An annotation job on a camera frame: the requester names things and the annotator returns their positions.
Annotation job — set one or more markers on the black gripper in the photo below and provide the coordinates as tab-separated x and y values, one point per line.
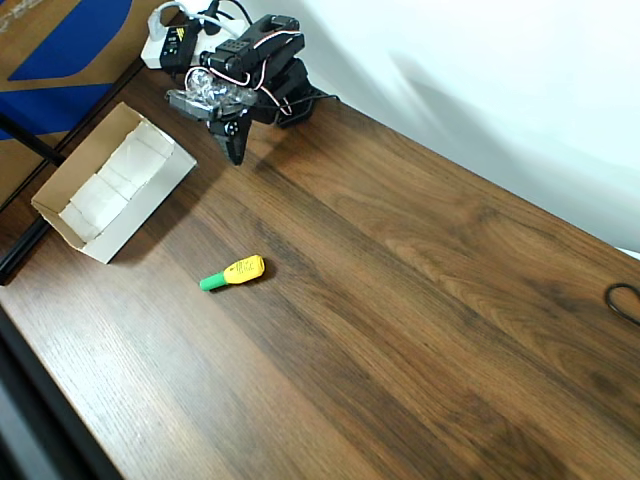
231	129

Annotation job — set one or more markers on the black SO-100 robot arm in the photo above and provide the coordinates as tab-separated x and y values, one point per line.
280	55

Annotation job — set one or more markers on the white open cardboard box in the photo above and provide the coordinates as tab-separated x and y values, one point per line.
120	185

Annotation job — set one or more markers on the brown cardboard box blue print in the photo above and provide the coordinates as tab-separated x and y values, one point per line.
55	45

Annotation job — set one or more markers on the black power adapter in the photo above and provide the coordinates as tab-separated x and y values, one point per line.
176	45

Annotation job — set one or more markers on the white power strip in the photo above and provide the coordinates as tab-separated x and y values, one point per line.
150	55

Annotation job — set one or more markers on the black metal bar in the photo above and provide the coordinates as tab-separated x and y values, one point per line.
30	141

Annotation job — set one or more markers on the plastic-wrapped black camera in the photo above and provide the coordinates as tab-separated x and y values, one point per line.
205	95

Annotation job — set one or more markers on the black frame rail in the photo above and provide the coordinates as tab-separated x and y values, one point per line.
20	252

